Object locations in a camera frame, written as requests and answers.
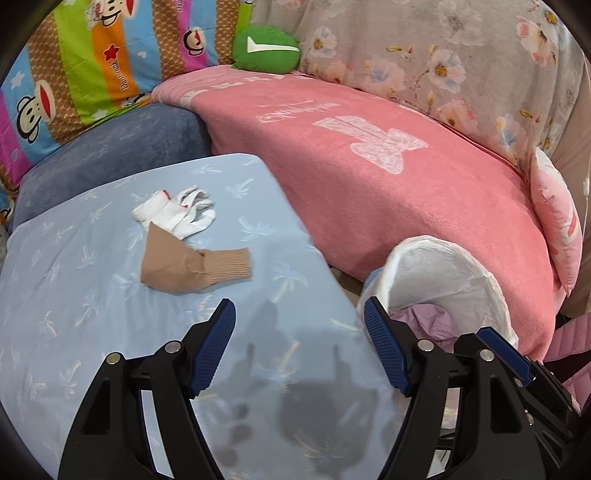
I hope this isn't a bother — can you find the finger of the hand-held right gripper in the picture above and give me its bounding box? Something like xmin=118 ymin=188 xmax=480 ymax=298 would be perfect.
xmin=477 ymin=327 xmax=543 ymax=388

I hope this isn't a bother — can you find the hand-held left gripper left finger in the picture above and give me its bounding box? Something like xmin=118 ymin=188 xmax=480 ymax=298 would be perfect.
xmin=58 ymin=298 xmax=237 ymax=480

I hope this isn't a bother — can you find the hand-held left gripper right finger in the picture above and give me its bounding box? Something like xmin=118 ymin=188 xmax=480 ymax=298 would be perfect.
xmin=364 ymin=296 xmax=580 ymax=480

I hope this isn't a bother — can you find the purple cloth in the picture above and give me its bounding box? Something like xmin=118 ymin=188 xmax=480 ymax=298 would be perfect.
xmin=390 ymin=302 xmax=462 ymax=354

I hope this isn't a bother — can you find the white lined bin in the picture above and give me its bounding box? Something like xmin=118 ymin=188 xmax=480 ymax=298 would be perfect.
xmin=358 ymin=235 xmax=522 ymax=356

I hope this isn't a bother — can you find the beige sock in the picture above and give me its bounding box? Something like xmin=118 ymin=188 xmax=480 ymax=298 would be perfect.
xmin=140 ymin=223 xmax=254 ymax=294

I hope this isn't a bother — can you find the light blue palm-print sheet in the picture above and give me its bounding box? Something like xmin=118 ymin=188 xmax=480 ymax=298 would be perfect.
xmin=0 ymin=154 xmax=458 ymax=480

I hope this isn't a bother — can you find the white cotton glove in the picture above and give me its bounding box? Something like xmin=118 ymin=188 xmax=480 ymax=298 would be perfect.
xmin=132 ymin=186 xmax=217 ymax=241

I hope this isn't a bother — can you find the pink white printed pillow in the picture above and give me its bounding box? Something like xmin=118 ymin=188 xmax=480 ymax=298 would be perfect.
xmin=530 ymin=148 xmax=583 ymax=296

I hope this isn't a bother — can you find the pink fleece blanket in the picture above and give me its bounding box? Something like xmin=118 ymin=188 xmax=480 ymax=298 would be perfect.
xmin=150 ymin=65 xmax=568 ymax=365

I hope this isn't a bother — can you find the blue-grey velvet cushion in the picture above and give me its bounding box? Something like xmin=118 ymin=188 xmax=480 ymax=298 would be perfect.
xmin=11 ymin=102 xmax=213 ymax=232

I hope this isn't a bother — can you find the grey floral quilt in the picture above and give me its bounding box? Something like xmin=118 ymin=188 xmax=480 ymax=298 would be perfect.
xmin=252 ymin=0 xmax=587 ymax=162

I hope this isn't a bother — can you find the green plush toy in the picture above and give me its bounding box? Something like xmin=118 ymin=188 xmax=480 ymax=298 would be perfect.
xmin=232 ymin=25 xmax=302 ymax=75

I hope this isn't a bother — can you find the colourful monkey-print quilt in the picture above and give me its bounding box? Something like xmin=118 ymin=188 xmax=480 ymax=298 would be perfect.
xmin=0 ymin=0 xmax=259 ymax=217

